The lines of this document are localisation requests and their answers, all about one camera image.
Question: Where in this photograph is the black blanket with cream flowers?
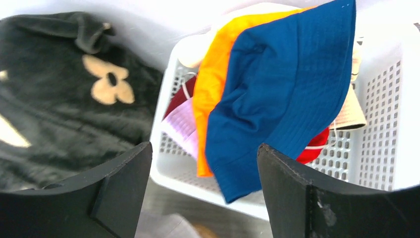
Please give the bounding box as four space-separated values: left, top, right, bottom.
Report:
0 11 163 192

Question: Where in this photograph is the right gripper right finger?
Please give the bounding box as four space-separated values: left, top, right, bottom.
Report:
257 144 420 238

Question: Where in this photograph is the beige bucket hat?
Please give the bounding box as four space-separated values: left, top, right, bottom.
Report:
178 33 366 130

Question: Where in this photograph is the grey bucket hat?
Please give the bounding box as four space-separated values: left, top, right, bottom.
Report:
135 212 200 238

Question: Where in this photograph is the red bucket hat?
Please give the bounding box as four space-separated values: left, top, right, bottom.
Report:
168 76 329 164

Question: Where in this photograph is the white plastic basket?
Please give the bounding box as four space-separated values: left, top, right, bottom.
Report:
150 13 420 220

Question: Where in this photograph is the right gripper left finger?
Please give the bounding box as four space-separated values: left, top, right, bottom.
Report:
0 142 153 238

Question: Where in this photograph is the orange bucket hat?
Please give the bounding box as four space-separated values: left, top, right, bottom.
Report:
192 7 311 177

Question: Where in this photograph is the blue bucket hat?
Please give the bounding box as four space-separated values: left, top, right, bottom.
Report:
205 0 356 203

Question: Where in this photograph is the wooden hat stand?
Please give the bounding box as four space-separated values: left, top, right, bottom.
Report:
193 224 218 238

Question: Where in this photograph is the lilac bucket hat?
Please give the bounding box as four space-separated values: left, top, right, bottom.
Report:
161 98 198 160

